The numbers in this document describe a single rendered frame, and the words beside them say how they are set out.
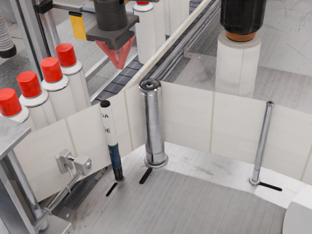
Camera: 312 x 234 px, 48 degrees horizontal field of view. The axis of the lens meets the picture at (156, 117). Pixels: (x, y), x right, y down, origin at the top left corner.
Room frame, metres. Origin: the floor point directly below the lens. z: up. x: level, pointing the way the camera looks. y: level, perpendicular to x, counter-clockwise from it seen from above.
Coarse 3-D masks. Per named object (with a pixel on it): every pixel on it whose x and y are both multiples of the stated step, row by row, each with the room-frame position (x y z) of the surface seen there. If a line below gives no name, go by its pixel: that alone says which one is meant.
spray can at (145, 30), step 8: (136, 8) 0.84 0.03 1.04; (144, 8) 0.83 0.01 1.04; (152, 8) 0.84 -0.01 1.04; (144, 16) 0.83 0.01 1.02; (152, 16) 0.84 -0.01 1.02; (136, 24) 0.84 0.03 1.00; (144, 24) 0.83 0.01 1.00; (152, 24) 0.84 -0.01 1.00; (136, 32) 0.84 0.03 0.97; (144, 32) 0.83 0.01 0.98; (152, 32) 0.84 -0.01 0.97; (136, 40) 0.85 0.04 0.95; (144, 40) 0.83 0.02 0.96; (152, 40) 0.84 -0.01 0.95; (144, 48) 0.83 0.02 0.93; (152, 48) 0.84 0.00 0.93; (144, 56) 0.83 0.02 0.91; (144, 64) 0.83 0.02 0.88
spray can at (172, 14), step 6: (168, 0) 0.98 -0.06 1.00; (174, 0) 0.98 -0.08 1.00; (168, 6) 0.98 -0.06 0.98; (174, 6) 0.98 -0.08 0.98; (168, 12) 0.98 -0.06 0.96; (174, 12) 0.98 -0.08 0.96; (168, 18) 0.98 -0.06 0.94; (174, 18) 0.98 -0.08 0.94; (168, 24) 0.98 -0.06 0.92; (174, 24) 0.98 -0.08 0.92; (168, 30) 0.99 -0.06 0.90; (174, 30) 0.98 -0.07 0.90; (168, 36) 0.99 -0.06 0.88
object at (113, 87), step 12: (192, 0) 1.24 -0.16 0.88; (192, 12) 1.15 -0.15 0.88; (204, 12) 1.14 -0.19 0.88; (192, 24) 1.06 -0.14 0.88; (180, 36) 0.98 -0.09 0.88; (132, 60) 0.86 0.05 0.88; (120, 72) 0.81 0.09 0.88; (132, 72) 0.80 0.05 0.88; (108, 84) 0.75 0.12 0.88; (120, 84) 0.75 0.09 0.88; (108, 96) 0.70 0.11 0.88
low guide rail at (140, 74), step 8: (208, 0) 1.17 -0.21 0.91; (200, 8) 1.10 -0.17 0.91; (192, 16) 1.04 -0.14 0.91; (184, 24) 0.99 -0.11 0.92; (176, 32) 0.94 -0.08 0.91; (168, 40) 0.90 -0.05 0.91; (160, 48) 0.86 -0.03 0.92; (168, 48) 0.88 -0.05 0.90; (152, 56) 0.82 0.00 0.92; (160, 56) 0.84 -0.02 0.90; (152, 64) 0.80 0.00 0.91; (144, 72) 0.76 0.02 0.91; (136, 80) 0.72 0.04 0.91; (128, 88) 0.69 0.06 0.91
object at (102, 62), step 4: (104, 56) 0.76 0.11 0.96; (100, 60) 0.74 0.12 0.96; (104, 60) 0.74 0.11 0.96; (108, 60) 0.75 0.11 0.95; (96, 64) 0.73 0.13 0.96; (100, 64) 0.73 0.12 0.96; (104, 64) 0.74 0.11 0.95; (92, 68) 0.71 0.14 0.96; (96, 68) 0.71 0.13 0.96; (100, 68) 0.72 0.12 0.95; (88, 72) 0.69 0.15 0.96; (92, 72) 0.70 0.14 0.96; (96, 72) 0.71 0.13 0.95; (88, 76) 0.68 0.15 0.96; (92, 76) 0.69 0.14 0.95; (88, 80) 0.68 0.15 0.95
